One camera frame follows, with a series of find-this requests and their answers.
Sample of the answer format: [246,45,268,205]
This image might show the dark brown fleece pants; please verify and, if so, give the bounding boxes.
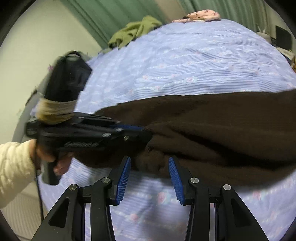
[75,90,295,186]

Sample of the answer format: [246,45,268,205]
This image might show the cream knit sleeve forearm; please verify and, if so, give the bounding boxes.
[0,141,35,208]

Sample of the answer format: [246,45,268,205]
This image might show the person's left hand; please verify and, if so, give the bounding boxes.
[29,139,74,176]

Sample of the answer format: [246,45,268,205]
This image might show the green curtain left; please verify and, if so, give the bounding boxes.
[61,0,168,49]

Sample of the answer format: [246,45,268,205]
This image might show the green curtain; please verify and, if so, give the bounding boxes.
[179,0,269,32]
[61,0,168,49]

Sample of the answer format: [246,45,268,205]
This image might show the olive green garment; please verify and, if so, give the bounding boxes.
[108,15,163,49]

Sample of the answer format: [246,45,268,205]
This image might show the bed with purple floral sheet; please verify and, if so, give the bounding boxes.
[34,17,296,241]

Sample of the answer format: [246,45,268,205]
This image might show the beige sheer curtain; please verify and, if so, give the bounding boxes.
[155,0,187,23]

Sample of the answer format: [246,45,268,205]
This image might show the pink patterned garment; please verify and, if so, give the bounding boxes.
[172,9,221,23]

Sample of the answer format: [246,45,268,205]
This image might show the white paper bag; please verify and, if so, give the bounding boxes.
[256,24,272,44]

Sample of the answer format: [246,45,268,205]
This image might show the green curtain right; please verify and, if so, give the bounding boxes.
[179,0,269,32]

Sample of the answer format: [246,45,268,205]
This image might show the black box by wall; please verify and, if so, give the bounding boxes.
[275,26,292,50]

